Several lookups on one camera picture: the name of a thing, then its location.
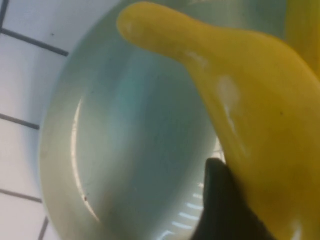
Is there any teal round plate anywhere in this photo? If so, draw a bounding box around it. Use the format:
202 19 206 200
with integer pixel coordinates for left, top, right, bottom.
38 0 288 240

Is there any yellow banana faint green tip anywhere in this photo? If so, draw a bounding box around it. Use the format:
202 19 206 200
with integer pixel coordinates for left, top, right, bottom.
284 0 320 73

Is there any yellow banana bright green tip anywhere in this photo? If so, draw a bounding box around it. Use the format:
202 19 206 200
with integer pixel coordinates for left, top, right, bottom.
116 1 320 240

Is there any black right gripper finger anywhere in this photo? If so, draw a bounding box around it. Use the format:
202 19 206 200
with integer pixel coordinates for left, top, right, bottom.
192 157 273 240

